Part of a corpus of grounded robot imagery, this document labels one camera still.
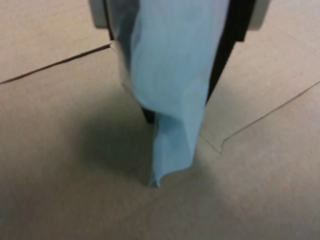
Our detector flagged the white printed cotton packet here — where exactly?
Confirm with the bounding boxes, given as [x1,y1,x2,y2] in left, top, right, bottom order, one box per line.
[112,0,230,189]

